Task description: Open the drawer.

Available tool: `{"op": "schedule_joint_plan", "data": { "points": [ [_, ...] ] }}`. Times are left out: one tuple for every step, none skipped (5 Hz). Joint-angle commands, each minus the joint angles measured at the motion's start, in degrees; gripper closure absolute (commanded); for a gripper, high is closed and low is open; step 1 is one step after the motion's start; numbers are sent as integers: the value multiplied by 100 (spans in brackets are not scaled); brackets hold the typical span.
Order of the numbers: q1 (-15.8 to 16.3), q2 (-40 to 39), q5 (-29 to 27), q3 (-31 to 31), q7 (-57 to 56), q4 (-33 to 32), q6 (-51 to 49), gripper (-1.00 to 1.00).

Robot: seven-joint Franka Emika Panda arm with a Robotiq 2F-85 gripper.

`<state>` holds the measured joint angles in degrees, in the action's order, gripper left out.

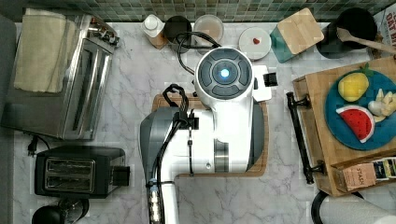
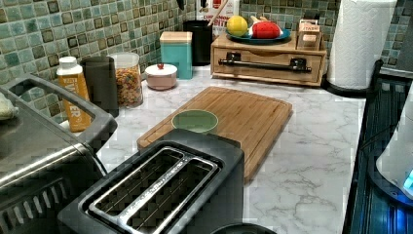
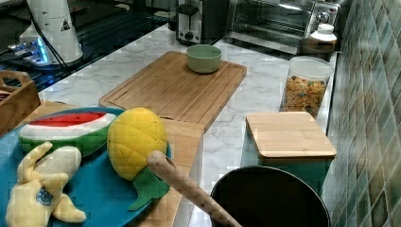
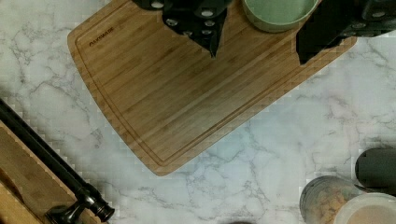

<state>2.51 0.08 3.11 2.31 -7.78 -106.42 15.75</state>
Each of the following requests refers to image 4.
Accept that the bamboo cutting board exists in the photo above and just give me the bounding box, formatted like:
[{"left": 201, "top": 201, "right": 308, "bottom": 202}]
[{"left": 67, "top": 0, "right": 357, "bottom": 175}]

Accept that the glass jar with brown contents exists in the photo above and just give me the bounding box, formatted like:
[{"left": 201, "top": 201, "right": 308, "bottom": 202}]
[{"left": 300, "top": 175, "right": 363, "bottom": 224}]

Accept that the white cup with beige contents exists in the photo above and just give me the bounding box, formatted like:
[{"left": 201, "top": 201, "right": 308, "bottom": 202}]
[{"left": 333, "top": 193, "right": 396, "bottom": 224}]

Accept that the dark bronze drawer handle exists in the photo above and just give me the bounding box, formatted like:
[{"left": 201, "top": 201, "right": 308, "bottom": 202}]
[{"left": 0, "top": 101, "right": 115, "bottom": 224}]

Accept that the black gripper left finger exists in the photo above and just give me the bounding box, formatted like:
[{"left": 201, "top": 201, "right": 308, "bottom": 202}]
[{"left": 132, "top": 0, "right": 233, "bottom": 58}]

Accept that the pale green bowl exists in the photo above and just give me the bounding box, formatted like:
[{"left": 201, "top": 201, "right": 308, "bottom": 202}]
[{"left": 242, "top": 0, "right": 320, "bottom": 33}]

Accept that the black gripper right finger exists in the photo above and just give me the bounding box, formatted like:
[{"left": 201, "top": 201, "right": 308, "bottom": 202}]
[{"left": 296, "top": 0, "right": 396, "bottom": 64}]

